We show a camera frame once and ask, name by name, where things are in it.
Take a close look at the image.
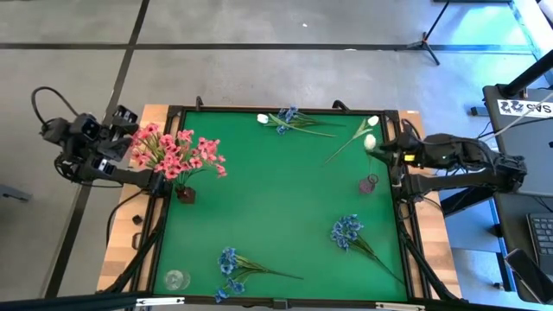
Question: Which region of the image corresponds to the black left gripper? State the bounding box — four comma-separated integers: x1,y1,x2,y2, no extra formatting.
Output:
91,105,139,176

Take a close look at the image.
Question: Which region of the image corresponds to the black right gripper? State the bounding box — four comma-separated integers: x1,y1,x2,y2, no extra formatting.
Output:
372,131,427,170

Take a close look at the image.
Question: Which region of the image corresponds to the white artificial tulip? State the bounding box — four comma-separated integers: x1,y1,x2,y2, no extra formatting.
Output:
363,133,378,176
324,115,381,165
257,112,337,138

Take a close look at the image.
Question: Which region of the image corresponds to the pink artificial flower bunch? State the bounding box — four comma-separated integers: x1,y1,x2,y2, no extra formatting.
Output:
129,123,189,191
183,136,228,191
155,129,196,191

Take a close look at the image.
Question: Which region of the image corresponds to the purple glass vase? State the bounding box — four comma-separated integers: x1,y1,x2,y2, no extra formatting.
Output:
359,173,380,195

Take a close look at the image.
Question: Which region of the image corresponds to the red glass vase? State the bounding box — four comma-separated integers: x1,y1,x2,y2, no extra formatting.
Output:
175,186,197,205

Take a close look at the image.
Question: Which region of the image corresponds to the blue artificial flower bunch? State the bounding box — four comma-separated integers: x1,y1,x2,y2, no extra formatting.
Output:
329,213,405,285
266,105,346,136
213,246,305,304

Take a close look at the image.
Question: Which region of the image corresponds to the clear glass vase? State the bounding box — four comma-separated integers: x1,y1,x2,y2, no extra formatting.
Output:
163,269,192,292

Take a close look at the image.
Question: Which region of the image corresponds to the green table mat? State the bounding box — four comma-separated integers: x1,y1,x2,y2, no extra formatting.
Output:
153,110,410,302

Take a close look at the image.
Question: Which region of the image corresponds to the grey floor object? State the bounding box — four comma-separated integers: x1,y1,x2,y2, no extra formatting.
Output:
0,184,34,204

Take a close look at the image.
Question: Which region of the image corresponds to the black tripod stand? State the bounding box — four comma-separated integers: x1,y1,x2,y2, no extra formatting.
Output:
405,0,451,67

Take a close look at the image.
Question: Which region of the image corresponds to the white printed label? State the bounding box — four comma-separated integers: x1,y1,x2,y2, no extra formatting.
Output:
496,98,553,118

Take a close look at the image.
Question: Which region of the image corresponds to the grey laptop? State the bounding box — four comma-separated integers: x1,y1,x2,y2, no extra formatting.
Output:
496,115,553,198

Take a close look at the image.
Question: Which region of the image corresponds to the black side desk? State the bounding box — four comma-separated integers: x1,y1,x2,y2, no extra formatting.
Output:
482,84,553,303

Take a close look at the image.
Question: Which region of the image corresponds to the black stand pole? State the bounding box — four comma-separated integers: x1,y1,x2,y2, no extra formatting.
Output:
500,49,553,98

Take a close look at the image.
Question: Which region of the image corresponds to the black keyboard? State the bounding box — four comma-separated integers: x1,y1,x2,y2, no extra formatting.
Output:
526,212,553,271

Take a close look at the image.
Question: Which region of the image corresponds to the black smartphone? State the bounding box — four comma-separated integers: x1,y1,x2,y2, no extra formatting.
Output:
504,248,549,304

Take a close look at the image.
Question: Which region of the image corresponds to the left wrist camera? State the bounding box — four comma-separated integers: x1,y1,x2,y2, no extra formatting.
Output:
71,112,101,140

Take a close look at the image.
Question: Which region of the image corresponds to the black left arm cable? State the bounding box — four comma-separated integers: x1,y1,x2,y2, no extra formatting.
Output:
30,86,81,130

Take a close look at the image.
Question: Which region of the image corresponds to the black table frame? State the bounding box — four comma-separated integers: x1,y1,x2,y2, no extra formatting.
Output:
129,103,459,310

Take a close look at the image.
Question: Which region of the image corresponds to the white cable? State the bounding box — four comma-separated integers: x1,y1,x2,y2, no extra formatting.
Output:
474,102,553,143

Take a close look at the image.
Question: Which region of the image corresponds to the silver metal bracket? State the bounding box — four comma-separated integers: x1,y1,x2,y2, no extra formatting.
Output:
374,301,427,311
135,296,186,308

